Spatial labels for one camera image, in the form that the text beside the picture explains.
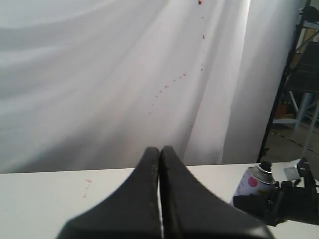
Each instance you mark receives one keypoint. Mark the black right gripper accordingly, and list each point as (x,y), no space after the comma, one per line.
(295,199)

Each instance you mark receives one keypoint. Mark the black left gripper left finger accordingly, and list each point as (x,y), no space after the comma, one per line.
(131,212)

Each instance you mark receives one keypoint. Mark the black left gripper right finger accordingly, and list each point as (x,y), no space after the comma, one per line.
(191,211)

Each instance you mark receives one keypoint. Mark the white dotted spray paint can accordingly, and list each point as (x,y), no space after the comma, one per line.
(256,180)

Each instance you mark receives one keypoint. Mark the white fabric backdrop curtain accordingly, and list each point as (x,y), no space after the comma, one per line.
(89,84)

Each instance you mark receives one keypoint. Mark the black metal stand frame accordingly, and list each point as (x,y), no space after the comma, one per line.
(291,53)

